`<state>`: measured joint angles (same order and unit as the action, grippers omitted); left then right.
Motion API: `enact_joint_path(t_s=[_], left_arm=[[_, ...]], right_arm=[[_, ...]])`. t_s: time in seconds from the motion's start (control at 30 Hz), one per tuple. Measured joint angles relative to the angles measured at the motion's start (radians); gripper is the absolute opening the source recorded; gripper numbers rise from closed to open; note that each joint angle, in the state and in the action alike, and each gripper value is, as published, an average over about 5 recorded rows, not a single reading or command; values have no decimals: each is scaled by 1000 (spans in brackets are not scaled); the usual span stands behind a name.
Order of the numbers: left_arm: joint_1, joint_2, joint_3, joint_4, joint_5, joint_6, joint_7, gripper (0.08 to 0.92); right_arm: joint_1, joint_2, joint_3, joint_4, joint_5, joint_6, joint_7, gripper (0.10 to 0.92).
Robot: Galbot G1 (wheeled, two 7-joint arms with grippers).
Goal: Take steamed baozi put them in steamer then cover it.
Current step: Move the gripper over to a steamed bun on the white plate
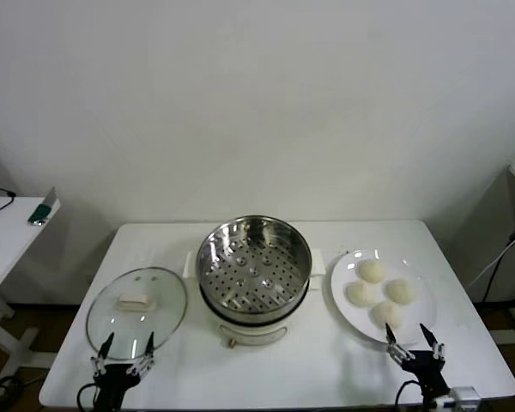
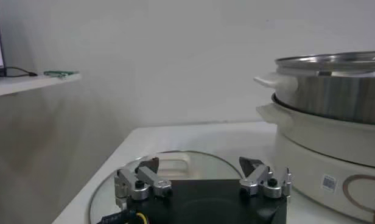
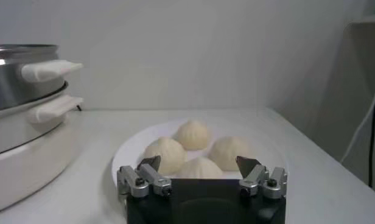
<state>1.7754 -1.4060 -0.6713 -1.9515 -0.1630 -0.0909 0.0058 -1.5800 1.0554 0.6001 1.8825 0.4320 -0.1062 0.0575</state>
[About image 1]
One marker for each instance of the perforated steel steamer basket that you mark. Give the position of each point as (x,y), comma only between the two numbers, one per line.
(253,266)

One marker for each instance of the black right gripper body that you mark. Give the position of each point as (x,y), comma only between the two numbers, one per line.
(427,369)

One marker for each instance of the round white plate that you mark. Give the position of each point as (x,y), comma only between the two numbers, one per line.
(416,326)

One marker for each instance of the white desk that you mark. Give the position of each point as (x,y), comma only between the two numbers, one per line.
(8,232)

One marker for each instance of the white steamed baozi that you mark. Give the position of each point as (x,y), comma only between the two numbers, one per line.
(387,315)
(372,271)
(362,294)
(402,291)

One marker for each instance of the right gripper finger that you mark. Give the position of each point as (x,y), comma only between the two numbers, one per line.
(390,337)
(429,335)

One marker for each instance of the round glass pot lid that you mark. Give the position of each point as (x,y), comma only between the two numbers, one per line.
(133,300)

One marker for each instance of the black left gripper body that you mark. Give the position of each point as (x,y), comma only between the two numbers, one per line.
(111,382)

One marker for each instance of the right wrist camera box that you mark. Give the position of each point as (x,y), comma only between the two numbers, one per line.
(465,397)

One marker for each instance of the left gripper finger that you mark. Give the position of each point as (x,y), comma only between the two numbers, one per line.
(149,345)
(106,347)

